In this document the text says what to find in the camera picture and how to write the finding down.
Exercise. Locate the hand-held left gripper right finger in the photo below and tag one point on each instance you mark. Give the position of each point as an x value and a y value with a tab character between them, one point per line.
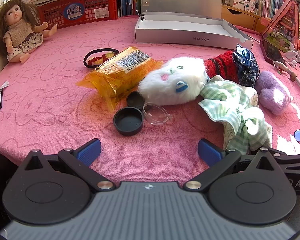
210	152

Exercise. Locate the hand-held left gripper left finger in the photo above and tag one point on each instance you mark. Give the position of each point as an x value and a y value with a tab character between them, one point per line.
89	152

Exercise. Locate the black round lid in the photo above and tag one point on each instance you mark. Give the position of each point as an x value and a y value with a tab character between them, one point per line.
134	99
128	121

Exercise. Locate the purple plush toy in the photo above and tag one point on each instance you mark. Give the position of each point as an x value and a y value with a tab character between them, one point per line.
272	92

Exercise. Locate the green checked cloth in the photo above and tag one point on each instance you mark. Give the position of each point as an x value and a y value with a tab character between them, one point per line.
230	100

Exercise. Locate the white plush cat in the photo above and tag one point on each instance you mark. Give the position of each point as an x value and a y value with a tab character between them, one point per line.
172	82

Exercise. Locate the orange snack packet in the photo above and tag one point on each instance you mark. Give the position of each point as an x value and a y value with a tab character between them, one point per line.
123	72

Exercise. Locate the red crochet piece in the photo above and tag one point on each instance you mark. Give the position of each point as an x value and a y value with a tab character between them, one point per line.
220	65

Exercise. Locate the blue floral pouch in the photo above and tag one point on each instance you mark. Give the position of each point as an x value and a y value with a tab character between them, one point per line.
247	65

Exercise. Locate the silver cardboard box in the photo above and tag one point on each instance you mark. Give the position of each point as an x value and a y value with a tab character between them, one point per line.
180	33

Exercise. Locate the clear plastic dome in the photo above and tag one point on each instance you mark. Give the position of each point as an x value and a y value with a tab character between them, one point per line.
156	115

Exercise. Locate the pink bunny print towel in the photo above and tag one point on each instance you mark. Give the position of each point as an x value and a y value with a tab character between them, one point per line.
52	97

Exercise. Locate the white folded paper figure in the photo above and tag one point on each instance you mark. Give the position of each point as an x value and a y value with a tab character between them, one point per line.
293	52

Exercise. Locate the dark red smartphone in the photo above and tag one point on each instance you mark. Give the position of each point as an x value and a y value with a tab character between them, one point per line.
272	52

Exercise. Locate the pink triangular toy house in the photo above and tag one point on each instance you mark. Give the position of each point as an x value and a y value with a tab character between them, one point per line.
283	27

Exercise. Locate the wooden drawer organizer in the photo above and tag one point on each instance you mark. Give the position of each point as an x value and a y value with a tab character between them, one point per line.
240	17

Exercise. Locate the brown haired doll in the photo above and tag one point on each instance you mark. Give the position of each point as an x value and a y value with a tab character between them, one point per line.
18	30

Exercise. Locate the red plastic crate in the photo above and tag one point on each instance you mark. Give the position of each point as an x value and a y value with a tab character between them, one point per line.
90	7

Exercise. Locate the black binder clip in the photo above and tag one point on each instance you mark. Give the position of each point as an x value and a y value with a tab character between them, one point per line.
143	16

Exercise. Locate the white box with pencil print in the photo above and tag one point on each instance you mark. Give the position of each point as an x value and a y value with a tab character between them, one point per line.
243	0

